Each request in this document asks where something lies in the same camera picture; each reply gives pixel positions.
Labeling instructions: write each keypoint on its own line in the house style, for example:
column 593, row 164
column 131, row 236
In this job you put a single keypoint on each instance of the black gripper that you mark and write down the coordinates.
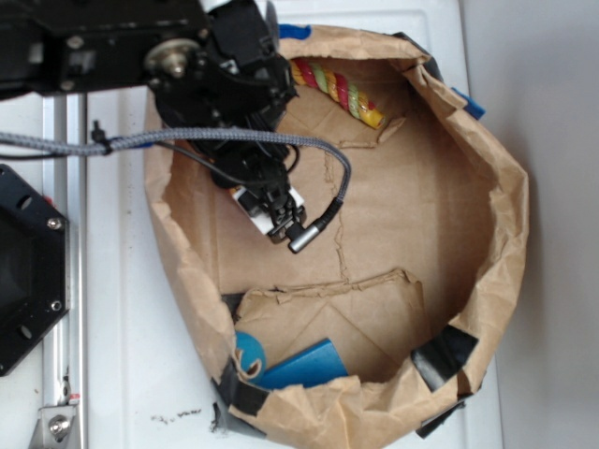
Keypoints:
column 232, row 76

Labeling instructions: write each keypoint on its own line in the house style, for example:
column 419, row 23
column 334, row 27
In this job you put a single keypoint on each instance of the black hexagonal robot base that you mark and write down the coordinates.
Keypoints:
column 33, row 268

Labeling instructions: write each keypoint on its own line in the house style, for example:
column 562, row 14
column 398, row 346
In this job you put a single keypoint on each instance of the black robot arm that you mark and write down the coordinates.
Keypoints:
column 79, row 47

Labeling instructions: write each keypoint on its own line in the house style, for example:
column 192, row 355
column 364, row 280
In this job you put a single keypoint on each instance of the brown paper bag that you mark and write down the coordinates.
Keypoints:
column 414, row 281

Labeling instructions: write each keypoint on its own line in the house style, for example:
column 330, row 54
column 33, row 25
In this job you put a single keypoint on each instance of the blue rectangular block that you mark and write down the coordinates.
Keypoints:
column 315, row 365

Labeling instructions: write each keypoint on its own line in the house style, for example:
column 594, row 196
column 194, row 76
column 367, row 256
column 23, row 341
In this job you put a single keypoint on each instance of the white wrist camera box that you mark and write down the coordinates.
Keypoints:
column 291, row 224

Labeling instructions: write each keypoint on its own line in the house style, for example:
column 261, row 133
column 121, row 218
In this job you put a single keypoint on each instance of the aluminium extrusion rail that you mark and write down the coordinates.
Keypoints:
column 64, row 360

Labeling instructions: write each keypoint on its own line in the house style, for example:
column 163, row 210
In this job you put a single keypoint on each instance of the metal corner bracket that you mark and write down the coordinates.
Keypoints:
column 57, row 428

